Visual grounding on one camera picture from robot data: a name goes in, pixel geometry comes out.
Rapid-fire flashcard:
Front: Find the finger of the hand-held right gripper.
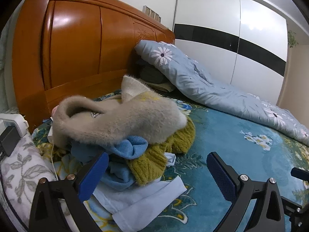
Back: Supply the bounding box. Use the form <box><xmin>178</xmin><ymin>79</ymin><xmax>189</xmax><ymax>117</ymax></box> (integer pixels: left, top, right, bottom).
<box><xmin>281</xmin><ymin>197</ymin><xmax>309</xmax><ymax>232</ymax></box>
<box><xmin>291</xmin><ymin>167</ymin><xmax>309</xmax><ymax>181</ymax></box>

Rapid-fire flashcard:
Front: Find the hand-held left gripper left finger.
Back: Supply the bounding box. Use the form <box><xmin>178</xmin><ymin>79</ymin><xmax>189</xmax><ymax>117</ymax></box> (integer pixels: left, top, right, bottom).
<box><xmin>28</xmin><ymin>151</ymin><xmax>110</xmax><ymax>232</ymax></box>

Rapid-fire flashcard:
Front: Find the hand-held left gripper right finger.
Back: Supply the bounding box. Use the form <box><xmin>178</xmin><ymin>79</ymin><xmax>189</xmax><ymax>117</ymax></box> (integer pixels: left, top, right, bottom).
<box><xmin>206</xmin><ymin>152</ymin><xmax>286</xmax><ymax>232</ymax></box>

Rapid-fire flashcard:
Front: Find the beige fuzzy sweater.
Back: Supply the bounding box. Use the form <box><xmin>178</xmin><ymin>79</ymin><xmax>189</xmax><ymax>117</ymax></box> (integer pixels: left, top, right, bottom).
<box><xmin>52</xmin><ymin>75</ymin><xmax>187</xmax><ymax>149</ymax></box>

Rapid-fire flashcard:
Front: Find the teal floral bed blanket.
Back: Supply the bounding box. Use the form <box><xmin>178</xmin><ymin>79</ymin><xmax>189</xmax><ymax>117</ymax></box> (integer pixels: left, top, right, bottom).
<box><xmin>31</xmin><ymin>89</ymin><xmax>309</xmax><ymax>232</ymax></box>

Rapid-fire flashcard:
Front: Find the light blue shirt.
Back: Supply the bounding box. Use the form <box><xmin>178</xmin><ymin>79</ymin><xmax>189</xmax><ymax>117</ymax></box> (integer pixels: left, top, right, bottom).
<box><xmin>93</xmin><ymin>152</ymin><xmax>187</xmax><ymax>232</ymax></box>

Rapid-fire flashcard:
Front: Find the blue fleece garment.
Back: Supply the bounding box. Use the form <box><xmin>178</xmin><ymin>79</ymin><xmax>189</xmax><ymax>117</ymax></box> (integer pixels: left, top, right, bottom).
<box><xmin>70</xmin><ymin>135</ymin><xmax>149</xmax><ymax>191</ymax></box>

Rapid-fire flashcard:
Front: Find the olive green knit sweater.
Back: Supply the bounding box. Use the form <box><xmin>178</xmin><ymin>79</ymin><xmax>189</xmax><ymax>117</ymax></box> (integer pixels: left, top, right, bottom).
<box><xmin>127</xmin><ymin>117</ymin><xmax>195</xmax><ymax>186</ymax></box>

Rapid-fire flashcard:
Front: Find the grey leaf print pillow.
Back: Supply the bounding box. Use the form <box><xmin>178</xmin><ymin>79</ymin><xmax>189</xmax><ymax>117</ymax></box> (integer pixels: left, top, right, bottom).
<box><xmin>0</xmin><ymin>133</ymin><xmax>80</xmax><ymax>232</ymax></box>

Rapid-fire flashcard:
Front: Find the black box device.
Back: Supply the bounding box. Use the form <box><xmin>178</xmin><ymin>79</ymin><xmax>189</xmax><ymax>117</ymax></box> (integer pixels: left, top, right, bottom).
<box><xmin>0</xmin><ymin>126</ymin><xmax>21</xmax><ymax>157</ymax></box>

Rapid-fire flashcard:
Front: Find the white box device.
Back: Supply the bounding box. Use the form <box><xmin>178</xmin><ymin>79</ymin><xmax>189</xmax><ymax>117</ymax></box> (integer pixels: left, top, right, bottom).
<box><xmin>0</xmin><ymin>113</ymin><xmax>29</xmax><ymax>136</ymax></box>

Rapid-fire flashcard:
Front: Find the blue daisy print duvet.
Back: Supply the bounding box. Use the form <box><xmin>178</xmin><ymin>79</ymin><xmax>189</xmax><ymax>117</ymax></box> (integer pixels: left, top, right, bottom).
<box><xmin>134</xmin><ymin>40</ymin><xmax>309</xmax><ymax>147</ymax></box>

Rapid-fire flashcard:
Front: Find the beige folded cloth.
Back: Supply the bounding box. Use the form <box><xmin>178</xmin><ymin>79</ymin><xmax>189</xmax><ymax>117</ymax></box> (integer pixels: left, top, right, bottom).
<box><xmin>145</xmin><ymin>80</ymin><xmax>177</xmax><ymax>93</ymax></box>

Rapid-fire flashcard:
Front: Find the dark grey cloth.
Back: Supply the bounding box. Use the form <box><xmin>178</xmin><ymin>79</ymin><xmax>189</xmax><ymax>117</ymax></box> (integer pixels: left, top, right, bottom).
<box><xmin>136</xmin><ymin>58</ymin><xmax>169</xmax><ymax>85</ymax></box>

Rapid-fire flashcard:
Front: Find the green plant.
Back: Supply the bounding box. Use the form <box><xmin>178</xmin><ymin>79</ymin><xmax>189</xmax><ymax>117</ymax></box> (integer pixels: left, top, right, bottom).
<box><xmin>287</xmin><ymin>30</ymin><xmax>299</xmax><ymax>49</ymax></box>

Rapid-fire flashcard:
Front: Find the orange wooden headboard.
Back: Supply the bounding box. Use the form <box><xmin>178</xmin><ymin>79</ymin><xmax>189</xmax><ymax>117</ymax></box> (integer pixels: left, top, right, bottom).
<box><xmin>12</xmin><ymin>0</ymin><xmax>176</xmax><ymax>128</ymax></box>

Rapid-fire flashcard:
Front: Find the white wardrobe with black stripe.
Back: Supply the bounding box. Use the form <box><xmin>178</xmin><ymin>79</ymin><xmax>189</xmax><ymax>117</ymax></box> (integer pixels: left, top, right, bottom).
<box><xmin>172</xmin><ymin>0</ymin><xmax>289</xmax><ymax>105</ymax></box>

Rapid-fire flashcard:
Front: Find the wall switch panel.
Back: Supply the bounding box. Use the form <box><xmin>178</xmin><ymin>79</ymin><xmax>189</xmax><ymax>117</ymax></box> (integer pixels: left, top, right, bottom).
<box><xmin>142</xmin><ymin>5</ymin><xmax>162</xmax><ymax>22</ymax></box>

